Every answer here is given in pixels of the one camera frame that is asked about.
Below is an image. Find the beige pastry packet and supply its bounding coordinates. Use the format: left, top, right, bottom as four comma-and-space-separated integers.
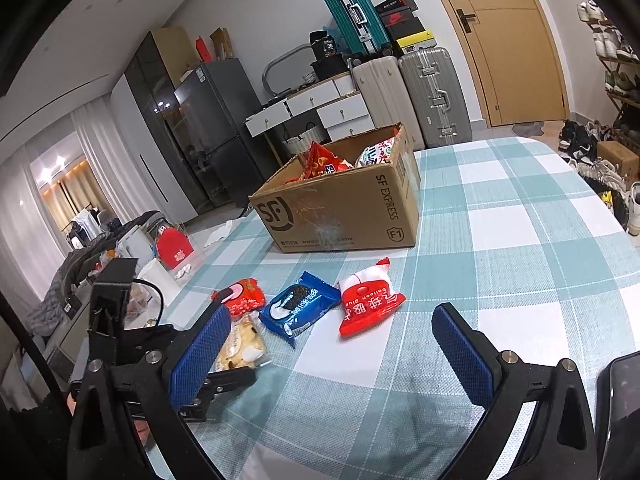
207, 312, 268, 373

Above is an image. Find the orange white noodle packet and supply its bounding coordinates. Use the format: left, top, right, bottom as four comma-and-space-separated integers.
355, 127, 401, 168

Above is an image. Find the person's left hand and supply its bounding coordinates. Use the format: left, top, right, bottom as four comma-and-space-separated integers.
131, 417, 152, 455

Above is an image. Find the pile of shoes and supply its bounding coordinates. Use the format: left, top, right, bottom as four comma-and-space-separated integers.
557, 120, 640, 236

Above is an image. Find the blue cookie packet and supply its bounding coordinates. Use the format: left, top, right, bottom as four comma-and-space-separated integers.
258, 271, 340, 345

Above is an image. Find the grey beige doormat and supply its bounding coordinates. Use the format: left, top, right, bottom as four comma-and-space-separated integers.
512, 121, 566, 137

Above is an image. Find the red gift bag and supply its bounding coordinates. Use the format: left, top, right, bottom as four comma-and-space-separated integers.
155, 225, 196, 271

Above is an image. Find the brown cardboard box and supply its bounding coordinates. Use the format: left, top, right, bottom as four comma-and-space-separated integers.
248, 121, 422, 253

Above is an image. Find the black bag yellow print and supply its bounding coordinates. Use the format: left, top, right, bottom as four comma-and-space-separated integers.
582, 175, 628, 233

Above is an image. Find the dark grey fridge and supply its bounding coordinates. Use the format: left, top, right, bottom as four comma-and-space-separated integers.
173, 58, 268, 208

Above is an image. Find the plain black shoe box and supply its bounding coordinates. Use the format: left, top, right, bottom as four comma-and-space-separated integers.
387, 19, 426, 42

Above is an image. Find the shoe rack with shoes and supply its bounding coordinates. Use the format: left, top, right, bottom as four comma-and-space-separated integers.
577, 0, 640, 126

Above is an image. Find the black red logo shoe box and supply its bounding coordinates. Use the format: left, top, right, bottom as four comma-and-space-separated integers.
380, 10, 420, 28

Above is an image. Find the teal checked tablecloth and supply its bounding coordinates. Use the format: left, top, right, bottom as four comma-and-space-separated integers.
145, 136, 631, 480

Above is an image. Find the small cardboard shoe box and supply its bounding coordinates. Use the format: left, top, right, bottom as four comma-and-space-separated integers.
597, 141, 640, 178

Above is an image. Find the dark glass cabinet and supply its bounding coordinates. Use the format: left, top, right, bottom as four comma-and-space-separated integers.
124, 27, 221, 211

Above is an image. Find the black storage bag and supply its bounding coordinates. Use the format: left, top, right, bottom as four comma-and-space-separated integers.
310, 56, 351, 81

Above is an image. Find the silver suitcase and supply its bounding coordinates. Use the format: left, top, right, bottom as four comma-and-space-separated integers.
398, 47, 472, 150

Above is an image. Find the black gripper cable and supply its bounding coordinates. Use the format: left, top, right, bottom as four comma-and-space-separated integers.
127, 280, 166, 328

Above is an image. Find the beige suitcase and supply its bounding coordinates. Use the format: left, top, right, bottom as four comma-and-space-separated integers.
350, 56, 412, 151

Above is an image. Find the teal suitcase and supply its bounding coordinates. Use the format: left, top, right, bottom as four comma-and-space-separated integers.
321, 0, 386, 58

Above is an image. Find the yellow black shoe box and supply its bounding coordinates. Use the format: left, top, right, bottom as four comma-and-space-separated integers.
395, 30, 437, 54

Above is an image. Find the dark jacket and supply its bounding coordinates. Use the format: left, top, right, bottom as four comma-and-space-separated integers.
52, 210, 166, 311

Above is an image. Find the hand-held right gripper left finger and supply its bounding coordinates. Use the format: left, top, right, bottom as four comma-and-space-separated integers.
65, 304, 232, 480

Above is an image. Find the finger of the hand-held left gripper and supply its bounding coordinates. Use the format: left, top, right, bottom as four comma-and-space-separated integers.
175, 367, 257, 423

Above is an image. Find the red white snack packet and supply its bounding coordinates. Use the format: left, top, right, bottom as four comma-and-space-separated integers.
337, 257, 407, 338

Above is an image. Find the red cone snack packet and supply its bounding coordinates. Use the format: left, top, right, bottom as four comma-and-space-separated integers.
300, 141, 358, 181

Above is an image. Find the white side table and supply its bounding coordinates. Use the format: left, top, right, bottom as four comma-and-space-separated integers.
132, 220, 236, 311

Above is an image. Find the white sheer curtain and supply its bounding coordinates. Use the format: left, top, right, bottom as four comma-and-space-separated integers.
0, 150, 53, 306
70, 105, 161, 221

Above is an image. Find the clothes rack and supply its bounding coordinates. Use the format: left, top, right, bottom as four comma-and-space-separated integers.
62, 205, 118, 247

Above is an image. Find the grey arched mirror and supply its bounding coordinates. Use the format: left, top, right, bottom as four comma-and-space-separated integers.
261, 44, 313, 106

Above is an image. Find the person's left forearm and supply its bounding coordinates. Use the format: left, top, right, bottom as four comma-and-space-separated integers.
0, 392, 73, 480

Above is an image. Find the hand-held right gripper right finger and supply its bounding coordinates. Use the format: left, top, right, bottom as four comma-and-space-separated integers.
432, 302, 598, 480

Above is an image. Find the white desk with drawers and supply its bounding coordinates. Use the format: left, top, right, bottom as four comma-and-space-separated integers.
245, 74, 373, 161

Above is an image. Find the black printed bag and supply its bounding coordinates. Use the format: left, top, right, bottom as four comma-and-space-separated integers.
309, 31, 337, 60

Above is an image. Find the grey white laundry basket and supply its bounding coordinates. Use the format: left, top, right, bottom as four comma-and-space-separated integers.
281, 122, 328, 161

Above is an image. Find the tall brown carton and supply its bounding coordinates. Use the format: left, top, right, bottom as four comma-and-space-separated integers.
209, 27, 233, 60

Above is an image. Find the wooden door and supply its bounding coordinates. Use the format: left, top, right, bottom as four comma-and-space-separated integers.
419, 0, 570, 128

